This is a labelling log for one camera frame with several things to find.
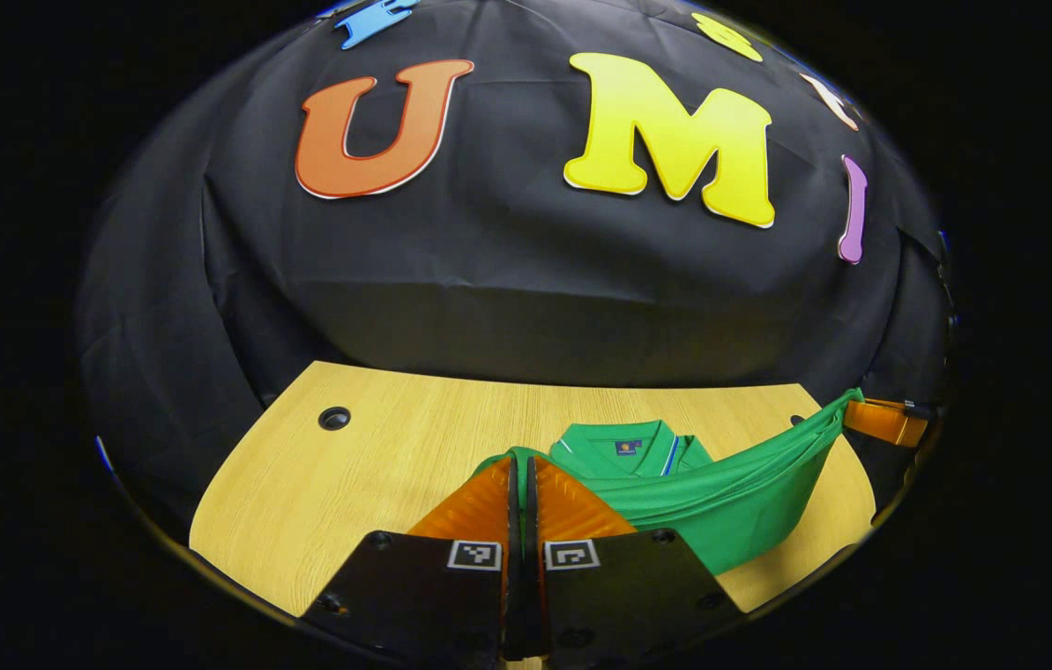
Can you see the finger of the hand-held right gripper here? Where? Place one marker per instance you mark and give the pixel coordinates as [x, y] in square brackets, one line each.
[880, 421]

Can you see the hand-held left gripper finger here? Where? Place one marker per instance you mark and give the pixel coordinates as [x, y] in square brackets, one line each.
[535, 605]
[512, 605]

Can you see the green T-shirt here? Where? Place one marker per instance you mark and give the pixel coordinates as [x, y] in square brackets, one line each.
[731, 502]

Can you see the black backdrop cloth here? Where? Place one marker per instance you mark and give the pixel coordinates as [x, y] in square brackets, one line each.
[489, 279]

